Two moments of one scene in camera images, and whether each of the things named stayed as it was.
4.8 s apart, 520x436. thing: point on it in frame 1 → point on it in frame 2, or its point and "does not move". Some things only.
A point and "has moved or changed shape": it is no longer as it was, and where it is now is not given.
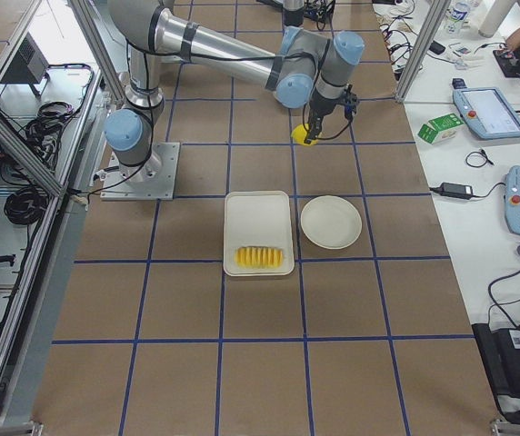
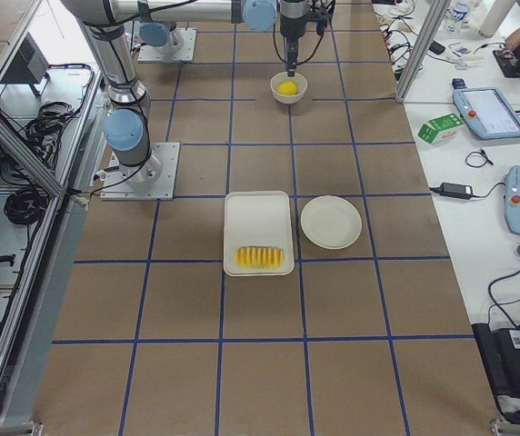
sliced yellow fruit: (258, 258) does not move
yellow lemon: (299, 133) has moved or changed shape
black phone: (436, 47) does not move
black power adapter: (456, 190) does not move
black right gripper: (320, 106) → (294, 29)
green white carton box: (440, 128) does not move
